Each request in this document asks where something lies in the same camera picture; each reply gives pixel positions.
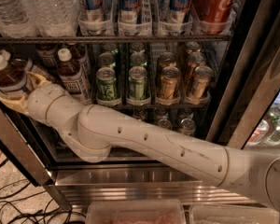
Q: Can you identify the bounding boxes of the wire shelf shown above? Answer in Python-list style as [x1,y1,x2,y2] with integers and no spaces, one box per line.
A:
[97,104,207,110]
[0,35,232,44]

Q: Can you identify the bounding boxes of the middle Red Bull can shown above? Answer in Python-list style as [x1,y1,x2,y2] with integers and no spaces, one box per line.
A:
[119,0,142,35]

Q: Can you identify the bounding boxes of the right clear water bottle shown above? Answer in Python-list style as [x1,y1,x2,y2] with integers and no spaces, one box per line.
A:
[32,0,77,37]

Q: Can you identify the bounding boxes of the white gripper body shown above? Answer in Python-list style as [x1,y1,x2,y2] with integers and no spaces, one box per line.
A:
[27,84,73,125]

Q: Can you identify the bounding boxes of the second row green can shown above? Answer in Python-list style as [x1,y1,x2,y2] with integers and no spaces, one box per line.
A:
[98,52,116,69]
[130,52,147,67]

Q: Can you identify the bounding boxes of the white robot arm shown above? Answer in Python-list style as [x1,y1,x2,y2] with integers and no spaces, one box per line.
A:
[0,72,280,211]

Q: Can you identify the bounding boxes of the front left green can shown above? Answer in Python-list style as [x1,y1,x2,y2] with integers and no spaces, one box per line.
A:
[96,67,120,106]

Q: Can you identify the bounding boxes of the middle wire shelf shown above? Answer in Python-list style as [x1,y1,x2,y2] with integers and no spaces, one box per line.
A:
[97,104,207,110]

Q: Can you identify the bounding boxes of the silver can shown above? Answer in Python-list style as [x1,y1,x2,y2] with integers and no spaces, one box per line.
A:
[157,119,173,130]
[178,118,196,136]

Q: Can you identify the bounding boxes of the second row left green can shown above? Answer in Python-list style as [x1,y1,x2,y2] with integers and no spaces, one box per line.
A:
[98,52,116,69]

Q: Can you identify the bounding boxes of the open fridge door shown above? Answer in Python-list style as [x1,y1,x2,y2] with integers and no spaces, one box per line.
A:
[0,102,51,186]

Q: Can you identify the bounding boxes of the left Red Bull can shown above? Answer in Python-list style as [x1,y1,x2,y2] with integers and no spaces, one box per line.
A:
[85,0,111,35]

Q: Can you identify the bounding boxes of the second row left gold can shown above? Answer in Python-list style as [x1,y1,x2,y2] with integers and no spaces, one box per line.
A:
[157,52,177,75]

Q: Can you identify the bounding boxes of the left clear plastic bin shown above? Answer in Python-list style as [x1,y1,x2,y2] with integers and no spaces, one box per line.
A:
[86,199,186,224]

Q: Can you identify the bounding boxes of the second row right green can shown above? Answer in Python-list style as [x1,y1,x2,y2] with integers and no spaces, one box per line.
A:
[130,52,147,67]

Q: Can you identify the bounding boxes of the stainless steel fridge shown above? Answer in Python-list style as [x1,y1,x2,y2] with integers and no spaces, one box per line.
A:
[6,0,280,209]

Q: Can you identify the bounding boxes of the middle silver can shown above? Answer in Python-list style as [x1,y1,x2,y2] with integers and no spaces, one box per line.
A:
[157,119,173,130]

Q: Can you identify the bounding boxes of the upper wire shelf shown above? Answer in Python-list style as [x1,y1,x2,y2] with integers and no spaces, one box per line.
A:
[0,35,232,44]

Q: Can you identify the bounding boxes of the front right green can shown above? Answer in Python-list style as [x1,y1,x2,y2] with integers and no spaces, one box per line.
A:
[127,66,148,105]

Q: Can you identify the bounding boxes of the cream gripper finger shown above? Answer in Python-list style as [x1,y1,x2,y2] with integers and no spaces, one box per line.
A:
[0,92,29,115]
[26,72,50,91]

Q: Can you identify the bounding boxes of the front left gold can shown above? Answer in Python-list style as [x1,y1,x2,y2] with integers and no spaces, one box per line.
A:
[157,66,181,105]

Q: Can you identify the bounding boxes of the clear plastic bin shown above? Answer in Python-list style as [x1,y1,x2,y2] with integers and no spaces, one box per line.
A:
[86,199,186,224]
[189,204,280,224]

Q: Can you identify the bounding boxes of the front right gold can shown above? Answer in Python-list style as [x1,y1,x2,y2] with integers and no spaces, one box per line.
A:
[187,66,214,105]

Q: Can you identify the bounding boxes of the right Red Bull can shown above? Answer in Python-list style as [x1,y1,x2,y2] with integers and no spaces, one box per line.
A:
[165,0,192,35]

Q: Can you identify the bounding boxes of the left clear water bottle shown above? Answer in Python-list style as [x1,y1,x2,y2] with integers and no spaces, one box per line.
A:
[0,0,37,38]

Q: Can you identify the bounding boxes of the right silver can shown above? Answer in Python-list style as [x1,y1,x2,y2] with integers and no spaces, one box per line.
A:
[178,118,196,136]

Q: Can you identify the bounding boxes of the clear water bottle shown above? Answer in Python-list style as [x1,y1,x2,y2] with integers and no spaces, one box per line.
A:
[0,0,37,38]
[32,0,77,37]

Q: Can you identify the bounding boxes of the second row gold can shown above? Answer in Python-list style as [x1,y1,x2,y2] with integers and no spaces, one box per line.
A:
[157,52,177,75]
[184,52,206,81]

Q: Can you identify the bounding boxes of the red Coca-Cola can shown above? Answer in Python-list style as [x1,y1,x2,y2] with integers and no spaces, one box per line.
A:
[194,0,235,35]

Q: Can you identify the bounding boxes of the second row right gold can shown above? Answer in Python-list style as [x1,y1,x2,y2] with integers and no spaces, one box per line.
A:
[184,52,206,81]

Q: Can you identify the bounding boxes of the red bull can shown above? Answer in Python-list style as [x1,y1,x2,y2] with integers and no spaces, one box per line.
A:
[165,0,192,35]
[85,0,111,35]
[119,0,142,35]

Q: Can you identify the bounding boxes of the right clear plastic bin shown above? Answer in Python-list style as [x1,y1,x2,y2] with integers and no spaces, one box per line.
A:
[189,204,280,224]

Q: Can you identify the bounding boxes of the black floor cables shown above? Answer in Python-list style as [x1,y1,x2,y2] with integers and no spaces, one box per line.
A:
[0,157,87,224]

